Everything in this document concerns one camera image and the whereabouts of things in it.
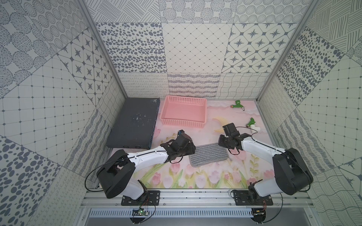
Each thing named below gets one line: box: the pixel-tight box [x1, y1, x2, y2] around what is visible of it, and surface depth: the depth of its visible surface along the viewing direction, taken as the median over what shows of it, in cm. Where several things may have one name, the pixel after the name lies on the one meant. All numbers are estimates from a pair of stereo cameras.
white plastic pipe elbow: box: [250, 124, 261, 134], surface depth 103 cm
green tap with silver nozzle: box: [230, 99, 246, 112], surface depth 117 cm
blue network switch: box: [106, 97, 161, 150], surface depth 103 cm
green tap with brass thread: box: [245, 117, 256, 128], surface depth 106 cm
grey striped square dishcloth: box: [189, 142, 230, 168], surface depth 90 cm
